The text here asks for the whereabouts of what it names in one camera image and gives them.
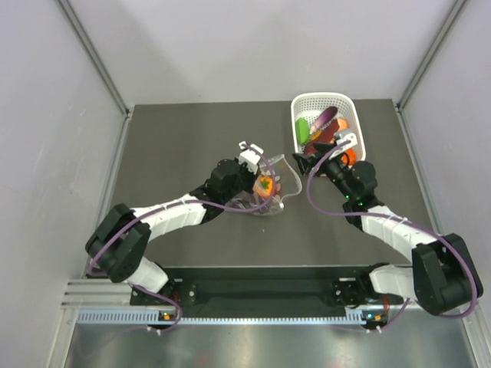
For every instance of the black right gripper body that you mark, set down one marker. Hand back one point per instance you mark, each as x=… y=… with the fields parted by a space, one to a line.
x=336 y=172

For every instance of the green fake vegetable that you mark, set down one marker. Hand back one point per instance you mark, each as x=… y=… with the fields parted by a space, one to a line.
x=302 y=131

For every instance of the aluminium frame post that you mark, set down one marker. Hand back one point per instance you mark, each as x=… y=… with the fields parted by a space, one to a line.
x=436 y=43
x=70 y=14

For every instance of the white perforated plastic basket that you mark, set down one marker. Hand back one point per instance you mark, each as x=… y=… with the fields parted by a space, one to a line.
x=311 y=105

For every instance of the aluminium frame post left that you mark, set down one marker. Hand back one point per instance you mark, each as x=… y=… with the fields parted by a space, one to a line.
x=70 y=14

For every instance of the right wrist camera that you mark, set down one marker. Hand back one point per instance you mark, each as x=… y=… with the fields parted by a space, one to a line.
x=344 y=140

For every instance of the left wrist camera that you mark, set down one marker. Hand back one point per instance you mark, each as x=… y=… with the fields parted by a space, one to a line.
x=250 y=156

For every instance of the small yellow fake fruit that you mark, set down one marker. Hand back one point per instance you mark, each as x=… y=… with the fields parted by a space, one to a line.
x=315 y=135

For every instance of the orange fake pumpkin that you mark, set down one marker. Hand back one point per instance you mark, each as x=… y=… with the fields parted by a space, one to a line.
x=349 y=157

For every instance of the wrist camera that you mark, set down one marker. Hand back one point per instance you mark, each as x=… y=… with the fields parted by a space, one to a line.
x=250 y=156
x=344 y=140

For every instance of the aluminium frame post right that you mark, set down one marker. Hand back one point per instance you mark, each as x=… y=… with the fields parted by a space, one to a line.
x=436 y=43

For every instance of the dark purple fake grapes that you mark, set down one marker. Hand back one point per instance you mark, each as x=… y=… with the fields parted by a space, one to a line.
x=248 y=203

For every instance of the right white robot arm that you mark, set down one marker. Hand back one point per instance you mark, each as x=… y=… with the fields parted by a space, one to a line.
x=442 y=277

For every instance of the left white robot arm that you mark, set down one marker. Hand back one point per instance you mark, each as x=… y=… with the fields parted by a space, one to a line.
x=118 y=245

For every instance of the purple fake eggplant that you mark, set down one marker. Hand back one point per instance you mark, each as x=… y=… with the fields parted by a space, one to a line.
x=324 y=118

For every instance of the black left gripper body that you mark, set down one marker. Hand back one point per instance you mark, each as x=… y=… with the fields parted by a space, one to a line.
x=245 y=181

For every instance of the clear zip top bag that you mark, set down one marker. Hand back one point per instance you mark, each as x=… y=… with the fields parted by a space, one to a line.
x=287 y=183

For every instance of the fake papaya half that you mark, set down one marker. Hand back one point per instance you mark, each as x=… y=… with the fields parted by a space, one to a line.
x=327 y=134

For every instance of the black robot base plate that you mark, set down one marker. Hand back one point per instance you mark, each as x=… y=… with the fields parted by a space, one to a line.
x=271 y=292

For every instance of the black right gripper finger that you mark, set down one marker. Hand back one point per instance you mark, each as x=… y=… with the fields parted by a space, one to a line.
x=323 y=148
x=305 y=162

